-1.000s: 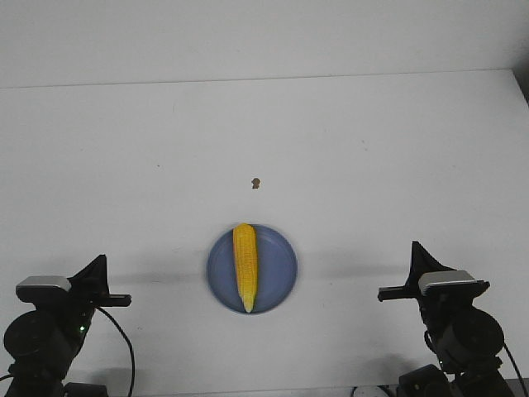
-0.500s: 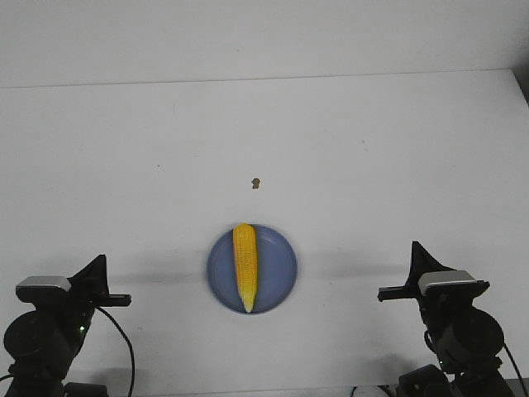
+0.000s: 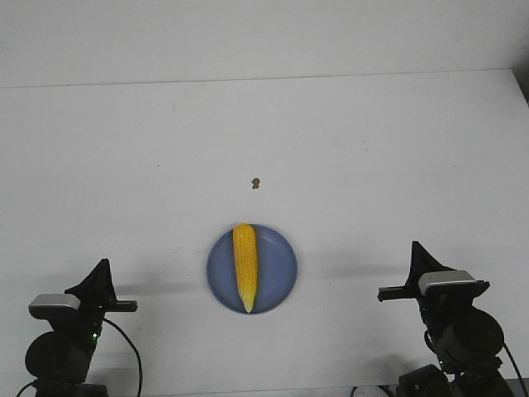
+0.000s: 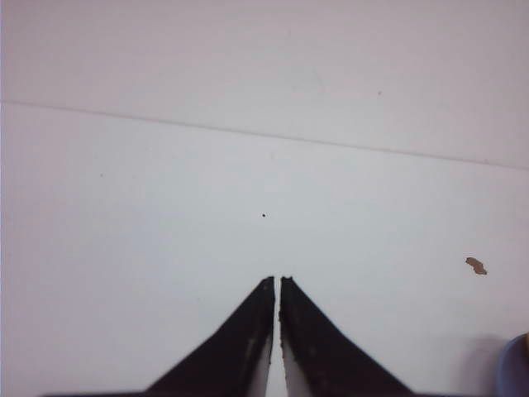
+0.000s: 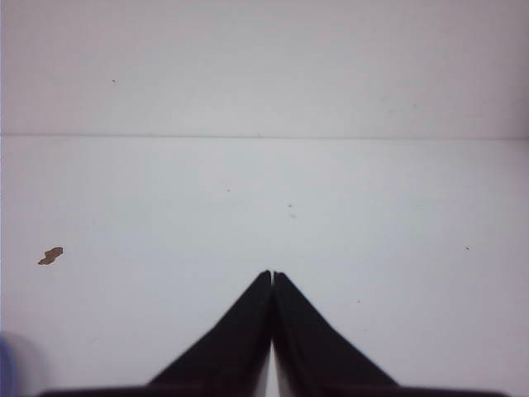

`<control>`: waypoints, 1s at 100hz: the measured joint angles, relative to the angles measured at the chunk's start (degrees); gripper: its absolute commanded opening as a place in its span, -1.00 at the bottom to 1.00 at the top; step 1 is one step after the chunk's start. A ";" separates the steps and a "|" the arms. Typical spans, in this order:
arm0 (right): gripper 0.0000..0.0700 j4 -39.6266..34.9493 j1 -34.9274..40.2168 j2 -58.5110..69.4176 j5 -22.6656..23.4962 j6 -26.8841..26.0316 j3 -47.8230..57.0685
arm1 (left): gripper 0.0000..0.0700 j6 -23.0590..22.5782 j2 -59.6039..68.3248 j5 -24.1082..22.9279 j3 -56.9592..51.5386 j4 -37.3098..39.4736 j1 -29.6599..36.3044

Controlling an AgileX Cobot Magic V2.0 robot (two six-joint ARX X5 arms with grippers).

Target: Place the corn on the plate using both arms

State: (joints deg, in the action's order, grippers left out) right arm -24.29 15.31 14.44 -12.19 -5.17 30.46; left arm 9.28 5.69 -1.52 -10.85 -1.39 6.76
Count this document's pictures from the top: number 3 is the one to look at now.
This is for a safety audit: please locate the yellow corn cob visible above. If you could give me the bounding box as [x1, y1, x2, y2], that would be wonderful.
[232, 223, 259, 313]

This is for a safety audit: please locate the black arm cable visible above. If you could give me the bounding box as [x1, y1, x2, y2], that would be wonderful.
[423, 330, 529, 397]
[16, 317, 144, 397]

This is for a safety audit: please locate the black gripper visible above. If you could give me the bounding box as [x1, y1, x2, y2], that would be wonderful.
[64, 258, 138, 356]
[377, 241, 490, 331]

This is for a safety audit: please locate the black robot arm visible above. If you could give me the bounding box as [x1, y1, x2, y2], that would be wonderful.
[25, 258, 144, 396]
[378, 241, 513, 396]

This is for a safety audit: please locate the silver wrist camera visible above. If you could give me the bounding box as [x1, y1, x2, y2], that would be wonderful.
[28, 294, 81, 319]
[417, 270, 479, 296]

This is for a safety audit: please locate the blue round plate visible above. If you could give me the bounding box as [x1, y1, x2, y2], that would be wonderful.
[206, 224, 298, 315]

